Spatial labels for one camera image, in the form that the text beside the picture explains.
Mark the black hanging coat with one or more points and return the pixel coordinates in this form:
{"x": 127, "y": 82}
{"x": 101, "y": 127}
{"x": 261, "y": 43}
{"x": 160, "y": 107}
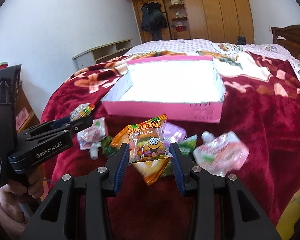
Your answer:
{"x": 153, "y": 20}

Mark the burger gummy packet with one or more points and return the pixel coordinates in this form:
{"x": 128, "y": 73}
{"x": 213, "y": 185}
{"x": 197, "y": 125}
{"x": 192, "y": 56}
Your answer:
{"x": 146, "y": 140}

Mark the wooden wardrobe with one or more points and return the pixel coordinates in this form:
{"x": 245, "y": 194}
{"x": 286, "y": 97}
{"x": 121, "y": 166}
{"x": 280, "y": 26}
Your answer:
{"x": 214, "y": 20}

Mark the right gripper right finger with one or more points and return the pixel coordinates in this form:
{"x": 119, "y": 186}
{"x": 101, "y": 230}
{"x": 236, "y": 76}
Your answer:
{"x": 181, "y": 166}

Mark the orange snack packet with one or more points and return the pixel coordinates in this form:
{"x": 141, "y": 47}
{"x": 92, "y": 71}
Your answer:
{"x": 150, "y": 170}

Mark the pink cardboard box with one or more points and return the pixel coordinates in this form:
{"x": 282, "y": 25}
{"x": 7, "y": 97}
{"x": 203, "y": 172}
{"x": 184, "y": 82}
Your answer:
{"x": 185, "y": 88}

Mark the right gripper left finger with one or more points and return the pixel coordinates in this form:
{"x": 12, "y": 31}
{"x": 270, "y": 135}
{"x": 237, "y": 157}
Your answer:
{"x": 117, "y": 167}

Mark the left hand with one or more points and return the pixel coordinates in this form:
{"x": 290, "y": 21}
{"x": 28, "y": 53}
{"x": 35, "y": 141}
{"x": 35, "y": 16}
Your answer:
{"x": 31, "y": 188}

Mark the white low shelf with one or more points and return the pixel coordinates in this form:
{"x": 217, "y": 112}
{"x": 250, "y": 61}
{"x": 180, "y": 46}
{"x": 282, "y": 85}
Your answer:
{"x": 102, "y": 53}

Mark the red floral blanket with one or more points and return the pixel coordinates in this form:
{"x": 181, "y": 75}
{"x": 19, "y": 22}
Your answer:
{"x": 264, "y": 115}

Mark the dark wooden headboard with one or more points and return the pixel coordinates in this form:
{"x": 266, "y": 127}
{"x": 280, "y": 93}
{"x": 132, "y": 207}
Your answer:
{"x": 289, "y": 38}

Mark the small colourful gummy packet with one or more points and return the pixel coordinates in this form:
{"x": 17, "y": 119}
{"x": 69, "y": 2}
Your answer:
{"x": 81, "y": 111}

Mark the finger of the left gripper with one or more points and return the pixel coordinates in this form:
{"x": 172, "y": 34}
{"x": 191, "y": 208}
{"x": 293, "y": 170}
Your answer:
{"x": 60, "y": 122}
{"x": 79, "y": 125}

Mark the pink peach jelly pouch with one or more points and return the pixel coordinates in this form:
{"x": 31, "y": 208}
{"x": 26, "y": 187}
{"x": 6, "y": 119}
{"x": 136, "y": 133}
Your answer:
{"x": 90, "y": 138}

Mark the purple jelly cup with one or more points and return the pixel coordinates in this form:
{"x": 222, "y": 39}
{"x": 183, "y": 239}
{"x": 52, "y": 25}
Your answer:
{"x": 173, "y": 133}

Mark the green snack packet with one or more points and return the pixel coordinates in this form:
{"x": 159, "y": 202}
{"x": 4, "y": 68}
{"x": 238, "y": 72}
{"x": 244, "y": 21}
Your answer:
{"x": 186, "y": 147}

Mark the purple patterned bed sheet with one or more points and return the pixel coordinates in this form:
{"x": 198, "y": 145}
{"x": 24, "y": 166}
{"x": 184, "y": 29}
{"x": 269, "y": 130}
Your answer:
{"x": 272, "y": 51}

